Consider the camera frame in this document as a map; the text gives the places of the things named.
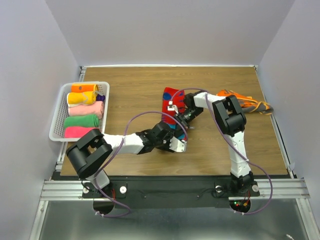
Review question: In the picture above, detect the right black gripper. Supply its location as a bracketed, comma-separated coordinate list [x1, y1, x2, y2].
[173, 106, 204, 138]

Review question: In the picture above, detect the teal red-trimmed towel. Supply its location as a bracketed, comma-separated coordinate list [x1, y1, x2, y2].
[161, 87, 186, 130]

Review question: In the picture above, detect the yellow patterned towel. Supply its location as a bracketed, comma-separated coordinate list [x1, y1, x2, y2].
[66, 91, 97, 105]

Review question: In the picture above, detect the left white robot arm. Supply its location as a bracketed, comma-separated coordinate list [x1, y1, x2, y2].
[66, 121, 178, 197]

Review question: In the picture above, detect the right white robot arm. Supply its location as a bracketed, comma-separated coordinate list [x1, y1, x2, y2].
[175, 90, 255, 195]

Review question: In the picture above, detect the grey orange-trimmed towel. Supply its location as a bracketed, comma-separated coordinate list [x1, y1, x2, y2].
[216, 89, 274, 115]

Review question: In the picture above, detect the light pink rolled towel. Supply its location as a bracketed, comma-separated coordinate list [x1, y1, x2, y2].
[68, 101, 104, 119]

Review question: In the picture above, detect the green rolled towel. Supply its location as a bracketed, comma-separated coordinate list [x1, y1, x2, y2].
[64, 114, 100, 128]

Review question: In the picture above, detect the purple rolled towel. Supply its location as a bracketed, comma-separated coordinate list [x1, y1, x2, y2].
[96, 94, 106, 102]

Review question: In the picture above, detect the hot pink rolled towel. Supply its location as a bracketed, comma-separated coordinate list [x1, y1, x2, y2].
[64, 126, 99, 139]

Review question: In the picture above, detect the orange rolled towel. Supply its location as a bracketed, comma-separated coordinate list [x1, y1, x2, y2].
[70, 83, 99, 93]

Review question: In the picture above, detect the white plastic basket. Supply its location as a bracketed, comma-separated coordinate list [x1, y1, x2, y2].
[49, 81, 110, 142]

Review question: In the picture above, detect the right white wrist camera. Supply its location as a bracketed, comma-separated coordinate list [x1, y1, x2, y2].
[167, 100, 179, 113]

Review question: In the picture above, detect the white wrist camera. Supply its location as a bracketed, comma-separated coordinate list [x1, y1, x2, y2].
[167, 100, 179, 113]
[169, 137, 187, 153]

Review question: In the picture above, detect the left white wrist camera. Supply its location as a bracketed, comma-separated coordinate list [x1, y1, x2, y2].
[169, 137, 187, 153]

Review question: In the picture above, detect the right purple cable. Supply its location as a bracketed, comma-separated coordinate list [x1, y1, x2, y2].
[169, 87, 274, 216]

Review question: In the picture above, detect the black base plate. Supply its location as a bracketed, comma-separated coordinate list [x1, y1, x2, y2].
[77, 174, 261, 210]

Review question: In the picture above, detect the aluminium frame rail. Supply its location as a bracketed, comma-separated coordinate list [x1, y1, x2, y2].
[40, 180, 83, 201]

